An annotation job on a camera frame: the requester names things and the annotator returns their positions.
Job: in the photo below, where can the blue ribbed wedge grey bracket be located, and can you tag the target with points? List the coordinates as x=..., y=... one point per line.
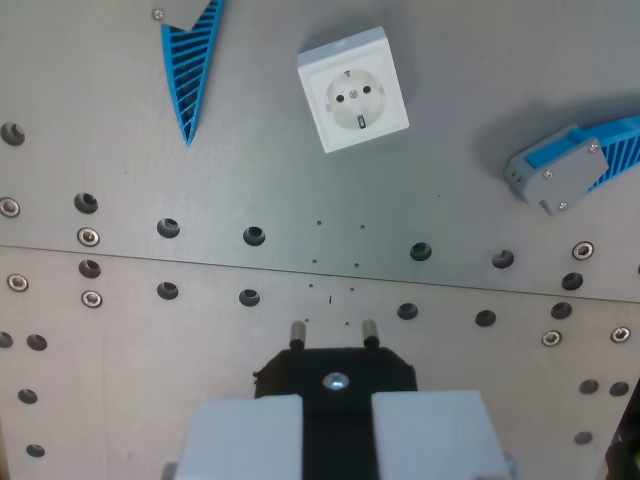
x=560, y=175
x=187, y=75

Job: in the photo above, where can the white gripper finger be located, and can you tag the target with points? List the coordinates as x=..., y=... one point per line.
x=240, y=440
x=430, y=435

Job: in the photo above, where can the silver hex bolt head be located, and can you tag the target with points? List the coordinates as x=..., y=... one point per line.
x=551, y=338
x=620, y=334
x=583, y=250
x=9, y=207
x=92, y=299
x=88, y=236
x=17, y=282

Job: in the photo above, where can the black frame edge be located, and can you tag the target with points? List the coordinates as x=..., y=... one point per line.
x=625, y=440

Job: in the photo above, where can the white wall socket box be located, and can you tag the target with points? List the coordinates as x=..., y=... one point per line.
x=352, y=92

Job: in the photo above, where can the black two-pin power plug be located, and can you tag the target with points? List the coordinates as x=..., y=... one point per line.
x=335, y=365

